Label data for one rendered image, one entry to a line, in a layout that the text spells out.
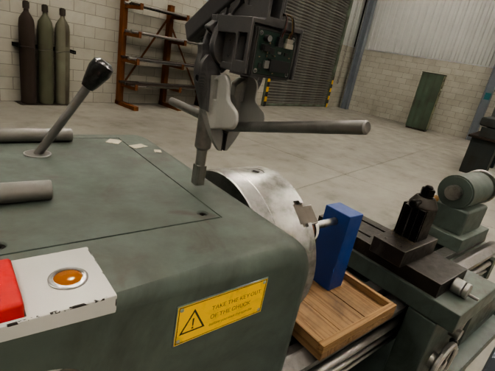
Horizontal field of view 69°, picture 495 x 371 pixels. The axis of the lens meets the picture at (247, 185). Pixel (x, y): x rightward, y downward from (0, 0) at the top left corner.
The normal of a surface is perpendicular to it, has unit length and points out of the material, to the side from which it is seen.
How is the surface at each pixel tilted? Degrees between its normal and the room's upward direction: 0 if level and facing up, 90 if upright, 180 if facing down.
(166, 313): 90
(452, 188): 90
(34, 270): 0
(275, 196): 28
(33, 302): 0
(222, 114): 92
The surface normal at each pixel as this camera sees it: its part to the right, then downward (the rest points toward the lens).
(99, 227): 0.18, -0.92
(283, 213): 0.52, -0.47
